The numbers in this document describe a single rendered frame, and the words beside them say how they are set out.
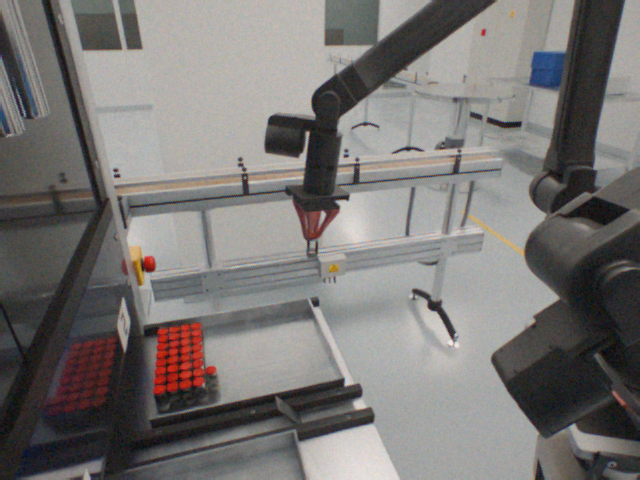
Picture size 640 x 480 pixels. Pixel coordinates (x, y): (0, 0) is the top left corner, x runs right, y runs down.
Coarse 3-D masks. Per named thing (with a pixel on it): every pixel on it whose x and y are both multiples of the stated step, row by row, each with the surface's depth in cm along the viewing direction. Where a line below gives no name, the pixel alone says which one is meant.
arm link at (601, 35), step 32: (576, 0) 59; (608, 0) 56; (576, 32) 59; (608, 32) 58; (576, 64) 60; (608, 64) 59; (576, 96) 61; (576, 128) 63; (544, 160) 72; (576, 160) 64; (576, 192) 64
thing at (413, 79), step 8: (336, 56) 697; (336, 64) 694; (344, 64) 658; (400, 72) 491; (408, 72) 484; (400, 80) 488; (408, 80) 470; (416, 80) 452; (424, 80) 443; (432, 80) 441
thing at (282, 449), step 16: (288, 432) 66; (224, 448) 63; (240, 448) 64; (256, 448) 65; (272, 448) 66; (288, 448) 67; (160, 464) 61; (176, 464) 62; (192, 464) 63; (208, 464) 64; (224, 464) 64; (240, 464) 64; (256, 464) 64; (272, 464) 64; (288, 464) 64; (304, 464) 61
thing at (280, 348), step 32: (192, 320) 92; (224, 320) 94; (256, 320) 96; (288, 320) 96; (224, 352) 86; (256, 352) 86; (288, 352) 86; (320, 352) 86; (224, 384) 79; (256, 384) 79; (288, 384) 79; (320, 384) 75; (160, 416) 68; (192, 416) 70
